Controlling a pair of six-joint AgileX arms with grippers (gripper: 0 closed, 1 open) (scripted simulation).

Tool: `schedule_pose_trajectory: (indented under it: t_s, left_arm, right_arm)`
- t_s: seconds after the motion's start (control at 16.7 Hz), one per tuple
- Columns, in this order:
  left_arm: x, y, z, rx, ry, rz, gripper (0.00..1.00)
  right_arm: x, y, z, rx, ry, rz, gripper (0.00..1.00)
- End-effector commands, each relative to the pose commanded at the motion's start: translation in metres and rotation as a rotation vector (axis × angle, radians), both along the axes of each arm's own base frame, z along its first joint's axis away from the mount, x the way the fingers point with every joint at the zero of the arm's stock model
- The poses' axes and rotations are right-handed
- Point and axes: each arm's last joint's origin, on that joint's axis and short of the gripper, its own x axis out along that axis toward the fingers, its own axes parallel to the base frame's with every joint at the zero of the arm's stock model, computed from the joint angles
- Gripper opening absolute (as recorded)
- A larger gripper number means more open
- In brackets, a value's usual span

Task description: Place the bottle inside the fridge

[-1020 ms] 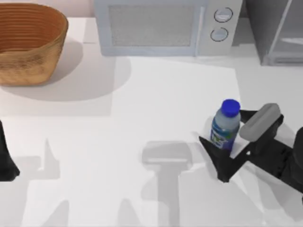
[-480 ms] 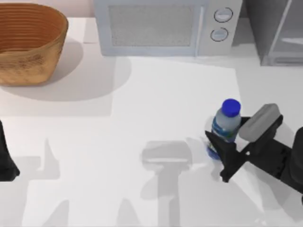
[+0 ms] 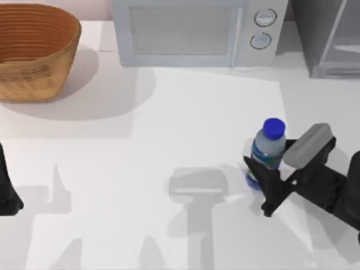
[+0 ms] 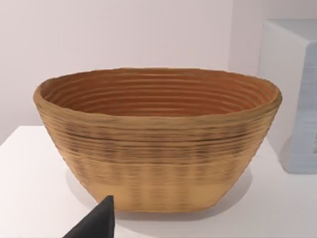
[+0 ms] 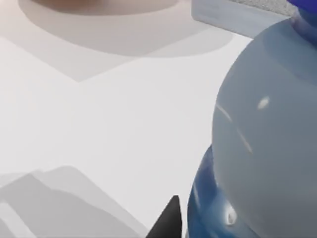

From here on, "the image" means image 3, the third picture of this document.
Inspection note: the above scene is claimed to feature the clear bottle with blue cap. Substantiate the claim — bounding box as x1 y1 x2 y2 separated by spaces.
242 118 287 192

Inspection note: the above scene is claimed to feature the pale grey rounded box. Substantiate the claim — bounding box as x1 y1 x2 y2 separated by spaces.
282 122 333 170

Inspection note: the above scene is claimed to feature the round microwave knob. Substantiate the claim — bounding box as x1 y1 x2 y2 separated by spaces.
249 31 273 51
253 8 278 28

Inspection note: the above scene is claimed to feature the grey cabinet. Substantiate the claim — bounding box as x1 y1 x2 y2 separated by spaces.
290 0 360 80

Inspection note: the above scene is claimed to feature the pale microwave oven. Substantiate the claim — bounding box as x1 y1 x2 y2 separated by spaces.
110 0 290 69

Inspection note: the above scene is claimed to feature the grey cabinet door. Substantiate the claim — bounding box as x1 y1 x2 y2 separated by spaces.
317 0 360 77

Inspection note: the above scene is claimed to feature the microwave oven door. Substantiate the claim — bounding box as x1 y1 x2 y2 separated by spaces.
116 2 243 68

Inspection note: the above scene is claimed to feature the brown woven basket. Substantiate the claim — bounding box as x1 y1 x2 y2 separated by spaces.
0 4 83 104

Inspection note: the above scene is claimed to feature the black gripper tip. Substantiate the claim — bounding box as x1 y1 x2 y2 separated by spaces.
0 142 25 217

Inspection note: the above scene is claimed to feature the microwave door handle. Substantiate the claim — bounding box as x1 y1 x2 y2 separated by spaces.
231 7 244 68

